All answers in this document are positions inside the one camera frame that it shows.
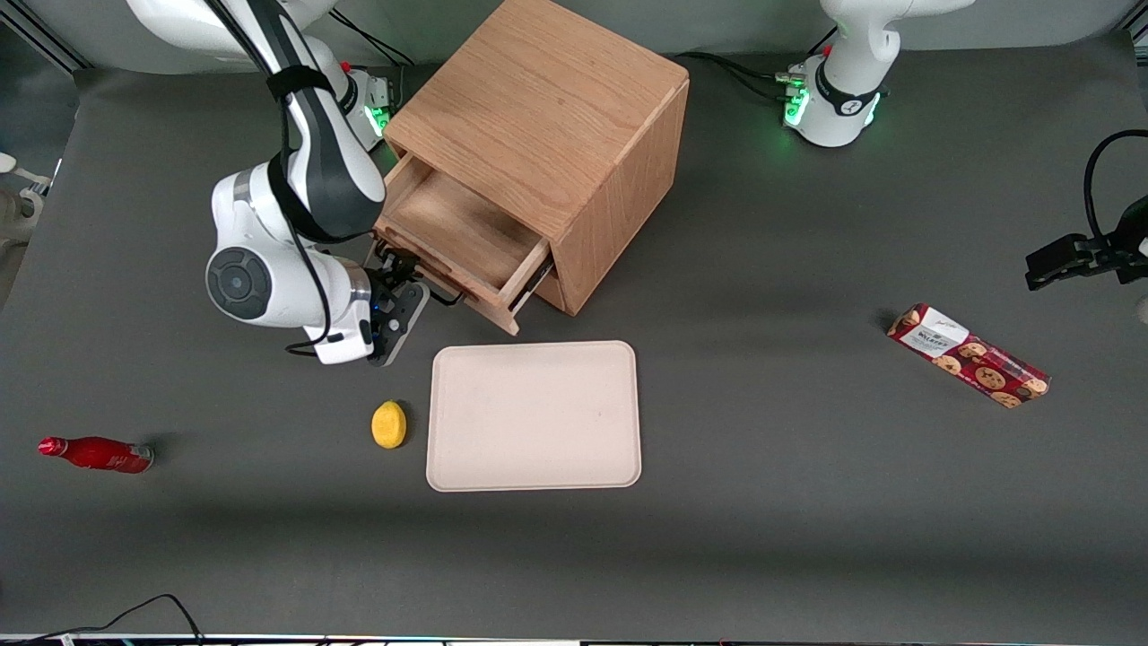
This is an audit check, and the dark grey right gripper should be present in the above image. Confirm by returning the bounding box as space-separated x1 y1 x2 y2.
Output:
366 244 431 368

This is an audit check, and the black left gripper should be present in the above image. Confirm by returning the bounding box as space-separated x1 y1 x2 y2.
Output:
1025 193 1148 292

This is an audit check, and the black drawer handle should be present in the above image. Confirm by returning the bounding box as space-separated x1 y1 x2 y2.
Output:
417 266 465 308

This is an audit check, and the wooden drawer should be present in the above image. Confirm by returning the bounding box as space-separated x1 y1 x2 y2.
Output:
372 153 552 336

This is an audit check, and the wooden drawer cabinet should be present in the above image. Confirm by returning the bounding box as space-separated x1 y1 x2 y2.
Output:
384 0 691 315

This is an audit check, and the red tartan cookie box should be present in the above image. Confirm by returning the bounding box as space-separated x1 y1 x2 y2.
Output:
886 303 1051 410

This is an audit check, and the yellow lemon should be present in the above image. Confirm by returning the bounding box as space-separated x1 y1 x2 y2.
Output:
371 400 408 450

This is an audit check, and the beige rectangular tray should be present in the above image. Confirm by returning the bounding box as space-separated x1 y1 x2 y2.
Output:
425 340 643 493

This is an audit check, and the red aluminium bottle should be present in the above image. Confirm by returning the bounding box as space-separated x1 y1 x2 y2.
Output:
38 436 155 475

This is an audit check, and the white grey clamp object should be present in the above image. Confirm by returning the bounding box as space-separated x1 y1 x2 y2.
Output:
0 153 50 243

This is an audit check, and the black looped cable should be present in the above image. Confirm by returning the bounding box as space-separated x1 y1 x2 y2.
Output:
1083 130 1148 248

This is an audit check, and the black arm-routed cable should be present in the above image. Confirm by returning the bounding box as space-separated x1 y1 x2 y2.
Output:
204 0 346 358

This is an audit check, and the black velcro strap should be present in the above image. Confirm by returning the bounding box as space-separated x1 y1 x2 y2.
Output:
266 65 335 101

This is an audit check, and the black base cable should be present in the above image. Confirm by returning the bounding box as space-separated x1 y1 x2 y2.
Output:
327 9 415 68
673 51 808 101

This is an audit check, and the black thin floor cable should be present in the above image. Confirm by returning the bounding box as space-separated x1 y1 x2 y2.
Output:
27 594 205 643

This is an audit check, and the aluminium frame profile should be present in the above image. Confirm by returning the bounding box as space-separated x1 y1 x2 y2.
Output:
0 0 91 73

